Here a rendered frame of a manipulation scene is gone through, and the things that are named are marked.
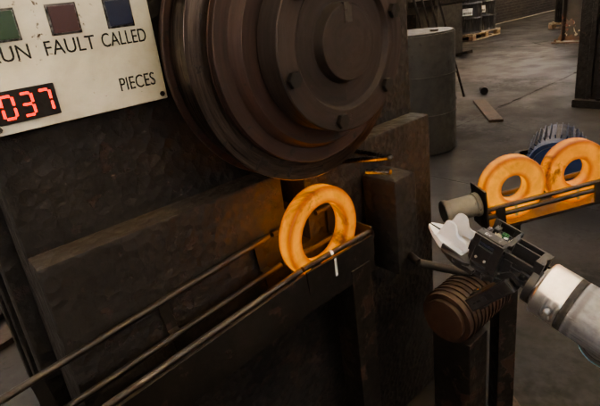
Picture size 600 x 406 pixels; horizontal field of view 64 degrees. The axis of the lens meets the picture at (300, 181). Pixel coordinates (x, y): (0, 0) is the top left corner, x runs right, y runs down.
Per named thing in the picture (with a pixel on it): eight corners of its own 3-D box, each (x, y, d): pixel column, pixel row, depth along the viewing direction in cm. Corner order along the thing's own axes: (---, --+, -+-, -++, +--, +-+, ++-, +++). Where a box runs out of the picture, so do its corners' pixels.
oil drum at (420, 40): (365, 151, 388) (356, 37, 357) (410, 132, 423) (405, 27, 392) (428, 162, 345) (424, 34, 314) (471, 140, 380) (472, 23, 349)
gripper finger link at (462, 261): (453, 235, 88) (495, 261, 83) (450, 242, 89) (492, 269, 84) (437, 244, 85) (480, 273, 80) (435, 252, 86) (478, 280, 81)
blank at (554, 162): (537, 146, 115) (545, 150, 112) (597, 130, 116) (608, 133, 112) (540, 203, 121) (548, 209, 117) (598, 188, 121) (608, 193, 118)
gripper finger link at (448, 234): (436, 204, 88) (479, 230, 83) (428, 229, 92) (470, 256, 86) (425, 210, 87) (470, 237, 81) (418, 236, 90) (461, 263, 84)
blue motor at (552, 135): (522, 199, 270) (525, 140, 258) (530, 165, 316) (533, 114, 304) (586, 204, 255) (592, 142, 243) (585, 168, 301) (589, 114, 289)
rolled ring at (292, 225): (353, 174, 97) (340, 171, 99) (283, 206, 86) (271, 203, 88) (359, 254, 103) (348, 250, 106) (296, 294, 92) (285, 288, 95)
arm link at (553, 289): (569, 309, 80) (542, 337, 74) (540, 291, 83) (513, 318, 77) (591, 269, 75) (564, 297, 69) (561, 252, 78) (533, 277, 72)
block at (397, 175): (364, 263, 119) (357, 172, 111) (385, 250, 124) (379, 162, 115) (400, 277, 111) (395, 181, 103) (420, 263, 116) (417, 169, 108)
